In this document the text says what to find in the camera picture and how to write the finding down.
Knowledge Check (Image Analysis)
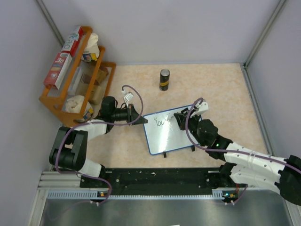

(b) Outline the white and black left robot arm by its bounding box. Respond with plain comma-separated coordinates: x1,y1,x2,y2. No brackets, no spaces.
49,96,148,187

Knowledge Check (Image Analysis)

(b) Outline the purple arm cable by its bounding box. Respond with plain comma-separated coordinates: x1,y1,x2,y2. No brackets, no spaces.
185,97,301,172
56,85,144,205

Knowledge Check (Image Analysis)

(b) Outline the white bag lower shelf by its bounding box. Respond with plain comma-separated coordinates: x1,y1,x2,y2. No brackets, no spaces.
65,95,94,122

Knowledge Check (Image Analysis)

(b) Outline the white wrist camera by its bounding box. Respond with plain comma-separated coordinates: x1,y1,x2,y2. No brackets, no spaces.
191,101,209,117
122,90,134,107

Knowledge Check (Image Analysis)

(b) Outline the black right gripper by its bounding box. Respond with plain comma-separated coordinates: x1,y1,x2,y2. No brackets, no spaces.
175,109,206,147

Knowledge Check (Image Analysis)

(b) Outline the blue framed whiteboard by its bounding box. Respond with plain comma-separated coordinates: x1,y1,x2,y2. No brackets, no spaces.
143,105,193,155

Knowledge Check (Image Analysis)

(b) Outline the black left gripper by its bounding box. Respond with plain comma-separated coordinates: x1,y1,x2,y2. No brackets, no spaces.
111,104,147,126

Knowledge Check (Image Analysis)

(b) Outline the black Schweppes can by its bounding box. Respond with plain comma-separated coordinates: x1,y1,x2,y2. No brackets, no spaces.
159,69,170,91

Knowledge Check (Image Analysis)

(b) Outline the brown wrapped soap block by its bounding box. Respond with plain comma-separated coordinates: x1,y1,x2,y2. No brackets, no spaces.
96,65,109,83

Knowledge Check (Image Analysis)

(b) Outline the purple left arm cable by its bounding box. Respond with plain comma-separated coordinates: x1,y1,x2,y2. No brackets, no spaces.
56,85,144,205

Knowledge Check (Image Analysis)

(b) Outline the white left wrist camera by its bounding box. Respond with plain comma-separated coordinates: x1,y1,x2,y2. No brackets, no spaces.
122,90,134,107

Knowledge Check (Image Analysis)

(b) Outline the red and white wrap box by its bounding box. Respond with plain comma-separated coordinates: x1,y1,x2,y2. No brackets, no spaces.
62,26,84,57

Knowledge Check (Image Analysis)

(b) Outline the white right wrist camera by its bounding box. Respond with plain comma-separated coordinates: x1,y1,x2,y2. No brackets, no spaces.
191,101,209,117

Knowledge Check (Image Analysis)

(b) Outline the red and white foil box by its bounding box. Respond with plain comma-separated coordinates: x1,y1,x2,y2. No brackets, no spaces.
43,52,72,89

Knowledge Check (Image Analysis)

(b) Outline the grey slotted cable duct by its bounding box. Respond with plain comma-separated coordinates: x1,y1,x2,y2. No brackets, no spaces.
47,190,236,201

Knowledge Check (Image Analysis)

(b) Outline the tan wrapped soap block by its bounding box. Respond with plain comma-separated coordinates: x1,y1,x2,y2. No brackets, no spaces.
89,86,103,105

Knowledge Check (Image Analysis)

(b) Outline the clear plastic sheet pack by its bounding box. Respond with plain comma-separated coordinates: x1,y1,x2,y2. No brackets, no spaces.
68,66,93,95

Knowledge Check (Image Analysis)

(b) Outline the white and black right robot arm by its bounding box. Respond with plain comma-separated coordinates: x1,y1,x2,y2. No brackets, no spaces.
174,108,301,205

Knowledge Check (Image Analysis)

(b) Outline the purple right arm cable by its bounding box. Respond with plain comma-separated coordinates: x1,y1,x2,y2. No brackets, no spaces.
185,97,301,172

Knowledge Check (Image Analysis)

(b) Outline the orange wooden shelf rack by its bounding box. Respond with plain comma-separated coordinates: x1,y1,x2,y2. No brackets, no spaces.
39,26,116,127

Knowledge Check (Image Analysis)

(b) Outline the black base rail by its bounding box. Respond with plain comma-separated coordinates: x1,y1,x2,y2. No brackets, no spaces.
79,167,238,196

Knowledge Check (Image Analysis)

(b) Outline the white bag with cartoon label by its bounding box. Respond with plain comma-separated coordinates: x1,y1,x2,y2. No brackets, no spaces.
81,33,100,62

